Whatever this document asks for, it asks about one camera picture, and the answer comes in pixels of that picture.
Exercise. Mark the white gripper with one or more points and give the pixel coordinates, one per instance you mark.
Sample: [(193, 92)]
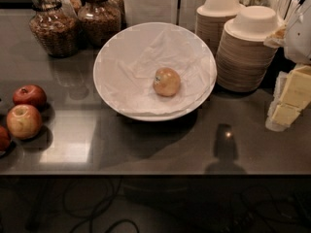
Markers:
[(300, 40)]

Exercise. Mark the yellow-red apple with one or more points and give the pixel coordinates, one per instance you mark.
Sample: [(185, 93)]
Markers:
[(24, 121), (166, 82)]

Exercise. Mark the large white bowl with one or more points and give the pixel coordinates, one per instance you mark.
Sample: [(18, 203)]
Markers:
[(110, 81)]

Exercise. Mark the dark red apple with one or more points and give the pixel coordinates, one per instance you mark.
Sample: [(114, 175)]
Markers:
[(30, 94)]

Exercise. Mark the yellow-red apple on table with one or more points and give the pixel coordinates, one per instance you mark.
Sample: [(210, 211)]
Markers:
[(24, 121)]

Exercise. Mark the red apple at edge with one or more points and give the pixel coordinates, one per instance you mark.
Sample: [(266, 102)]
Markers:
[(5, 139)]

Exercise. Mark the front stack of paper bowls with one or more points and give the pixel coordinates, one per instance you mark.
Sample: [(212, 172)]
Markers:
[(242, 58)]

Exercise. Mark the stack of paper bowls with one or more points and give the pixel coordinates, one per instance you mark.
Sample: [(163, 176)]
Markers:
[(242, 58), (211, 18)]

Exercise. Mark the rear stack of paper bowls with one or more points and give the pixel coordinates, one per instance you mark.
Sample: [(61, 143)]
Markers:
[(211, 18)]

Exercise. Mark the white paper liner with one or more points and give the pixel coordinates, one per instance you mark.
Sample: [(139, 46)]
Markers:
[(145, 59)]

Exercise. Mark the right glass cereal jar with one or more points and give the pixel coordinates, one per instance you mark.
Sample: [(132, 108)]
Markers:
[(101, 20)]

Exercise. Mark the glass cereal jar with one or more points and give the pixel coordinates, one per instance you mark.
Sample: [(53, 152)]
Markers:
[(101, 20), (56, 32)]

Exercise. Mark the left glass cereal jar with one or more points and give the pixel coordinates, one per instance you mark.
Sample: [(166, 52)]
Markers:
[(56, 32)]

